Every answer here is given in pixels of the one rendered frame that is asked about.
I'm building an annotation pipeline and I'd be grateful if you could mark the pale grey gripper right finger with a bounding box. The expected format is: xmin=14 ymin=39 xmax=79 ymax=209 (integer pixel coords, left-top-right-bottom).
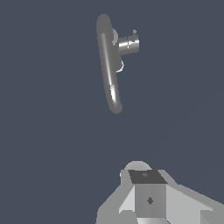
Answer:
xmin=118 ymin=169 xmax=169 ymax=219

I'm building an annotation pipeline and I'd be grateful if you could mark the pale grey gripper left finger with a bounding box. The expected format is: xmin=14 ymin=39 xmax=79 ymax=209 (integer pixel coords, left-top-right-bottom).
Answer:
xmin=119 ymin=159 xmax=153 ymax=179

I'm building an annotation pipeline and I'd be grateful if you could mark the grey metal door handle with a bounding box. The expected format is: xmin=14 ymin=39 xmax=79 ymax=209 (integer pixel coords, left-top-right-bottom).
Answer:
xmin=95 ymin=13 xmax=126 ymax=115

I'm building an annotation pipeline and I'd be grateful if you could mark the short chrome cylinder faucet handle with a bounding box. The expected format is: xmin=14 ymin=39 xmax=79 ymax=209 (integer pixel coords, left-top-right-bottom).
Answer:
xmin=117 ymin=29 xmax=141 ymax=57

